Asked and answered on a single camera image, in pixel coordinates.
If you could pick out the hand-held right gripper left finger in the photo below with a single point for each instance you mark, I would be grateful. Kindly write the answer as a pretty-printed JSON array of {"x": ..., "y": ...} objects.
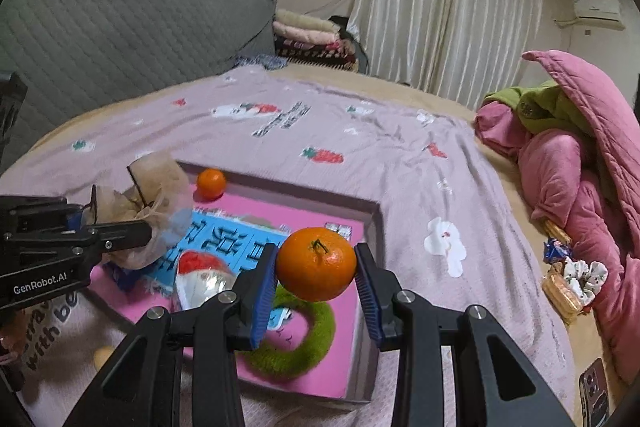
[{"x": 262, "y": 302}]

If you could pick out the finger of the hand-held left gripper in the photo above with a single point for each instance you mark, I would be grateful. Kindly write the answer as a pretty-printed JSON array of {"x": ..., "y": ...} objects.
[
  {"x": 120, "y": 234},
  {"x": 35, "y": 212}
]

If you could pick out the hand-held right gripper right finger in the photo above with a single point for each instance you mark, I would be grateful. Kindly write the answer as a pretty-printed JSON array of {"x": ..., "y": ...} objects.
[{"x": 367, "y": 297}]

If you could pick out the pink printed cardboard box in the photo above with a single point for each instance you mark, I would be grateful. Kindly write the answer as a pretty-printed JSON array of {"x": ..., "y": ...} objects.
[{"x": 345, "y": 322}]

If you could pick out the orange mandarin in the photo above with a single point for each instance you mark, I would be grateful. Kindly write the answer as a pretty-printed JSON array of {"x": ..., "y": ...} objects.
[
  {"x": 315, "y": 267},
  {"x": 210, "y": 184}
]

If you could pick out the plastic bag of dried slices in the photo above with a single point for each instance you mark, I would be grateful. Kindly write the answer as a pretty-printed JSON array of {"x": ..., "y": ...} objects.
[{"x": 160, "y": 187}]

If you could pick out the red and white packet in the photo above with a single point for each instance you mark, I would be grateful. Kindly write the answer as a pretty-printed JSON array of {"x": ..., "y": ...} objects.
[{"x": 200, "y": 277}]

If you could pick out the blue snack packet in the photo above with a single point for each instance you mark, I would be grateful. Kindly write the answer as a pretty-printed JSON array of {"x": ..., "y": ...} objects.
[{"x": 557, "y": 251}]

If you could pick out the yellow wafer packet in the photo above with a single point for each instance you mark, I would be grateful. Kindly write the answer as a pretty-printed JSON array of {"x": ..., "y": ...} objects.
[{"x": 556, "y": 231}]

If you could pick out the grey quilted headboard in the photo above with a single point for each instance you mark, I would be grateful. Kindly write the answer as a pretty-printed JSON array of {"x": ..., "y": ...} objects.
[{"x": 125, "y": 32}]

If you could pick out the white patterned scrunchie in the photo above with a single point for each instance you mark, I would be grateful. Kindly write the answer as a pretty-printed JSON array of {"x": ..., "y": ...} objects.
[{"x": 587, "y": 279}]

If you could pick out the blue floral cloth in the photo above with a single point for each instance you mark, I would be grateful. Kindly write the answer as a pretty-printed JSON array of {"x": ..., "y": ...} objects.
[{"x": 262, "y": 62}]

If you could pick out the pink quilt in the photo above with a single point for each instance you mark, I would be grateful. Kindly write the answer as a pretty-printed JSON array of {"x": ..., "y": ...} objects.
[{"x": 560, "y": 177}]

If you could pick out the dark floral folded blanket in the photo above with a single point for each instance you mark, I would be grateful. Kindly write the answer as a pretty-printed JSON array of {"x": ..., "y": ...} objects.
[{"x": 320, "y": 54}]

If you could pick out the smartphone in patterned case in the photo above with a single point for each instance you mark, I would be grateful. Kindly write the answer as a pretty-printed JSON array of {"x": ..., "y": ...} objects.
[{"x": 595, "y": 397}]

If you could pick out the green garment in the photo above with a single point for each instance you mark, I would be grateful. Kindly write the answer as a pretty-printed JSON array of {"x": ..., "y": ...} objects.
[{"x": 550, "y": 107}]

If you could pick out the pink folded blanket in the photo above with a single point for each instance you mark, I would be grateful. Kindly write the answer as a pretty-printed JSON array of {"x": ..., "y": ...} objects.
[{"x": 305, "y": 34}]

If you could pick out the cream folded blanket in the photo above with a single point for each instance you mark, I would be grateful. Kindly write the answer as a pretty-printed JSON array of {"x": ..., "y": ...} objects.
[{"x": 305, "y": 21}]

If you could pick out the white curtain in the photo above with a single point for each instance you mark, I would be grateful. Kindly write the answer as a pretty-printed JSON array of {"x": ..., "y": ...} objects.
[{"x": 440, "y": 7}]

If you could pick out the white air conditioner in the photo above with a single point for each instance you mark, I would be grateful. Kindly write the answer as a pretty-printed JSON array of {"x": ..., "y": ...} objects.
[{"x": 597, "y": 12}]

